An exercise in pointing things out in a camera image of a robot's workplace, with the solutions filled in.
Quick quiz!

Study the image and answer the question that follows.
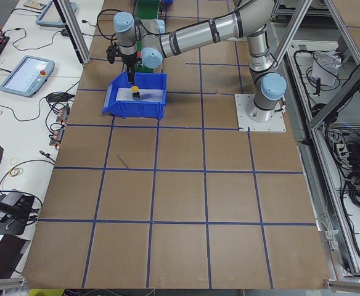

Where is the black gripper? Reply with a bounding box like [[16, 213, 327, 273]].
[[121, 52, 137, 84]]

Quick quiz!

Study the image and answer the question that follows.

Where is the yellow push button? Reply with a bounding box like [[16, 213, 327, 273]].
[[131, 85, 140, 101]]

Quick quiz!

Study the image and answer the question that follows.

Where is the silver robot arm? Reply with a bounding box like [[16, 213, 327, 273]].
[[113, 1, 287, 112]]

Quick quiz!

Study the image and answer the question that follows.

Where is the white foam pad left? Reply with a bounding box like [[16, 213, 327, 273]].
[[116, 88, 164, 102]]

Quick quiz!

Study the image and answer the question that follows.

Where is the blue left bin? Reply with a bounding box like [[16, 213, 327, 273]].
[[102, 72, 167, 120]]

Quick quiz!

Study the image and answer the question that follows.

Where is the green conveyor belt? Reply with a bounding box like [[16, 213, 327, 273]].
[[134, 0, 163, 73]]

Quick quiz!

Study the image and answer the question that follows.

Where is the teach pendant far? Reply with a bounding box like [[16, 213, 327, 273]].
[[35, 1, 64, 28]]

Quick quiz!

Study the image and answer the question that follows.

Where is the teach pendant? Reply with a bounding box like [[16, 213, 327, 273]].
[[35, 1, 64, 28], [0, 55, 55, 97]]

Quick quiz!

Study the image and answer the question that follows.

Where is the teach pendant near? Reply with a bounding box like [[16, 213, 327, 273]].
[[0, 55, 55, 97]]

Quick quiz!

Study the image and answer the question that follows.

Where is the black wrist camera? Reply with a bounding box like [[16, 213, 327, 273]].
[[106, 44, 117, 64]]

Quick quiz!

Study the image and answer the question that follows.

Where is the aluminium frame post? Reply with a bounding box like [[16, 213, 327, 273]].
[[53, 0, 91, 65]]

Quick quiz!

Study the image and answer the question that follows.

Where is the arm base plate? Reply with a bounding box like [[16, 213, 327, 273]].
[[235, 94, 286, 133]]

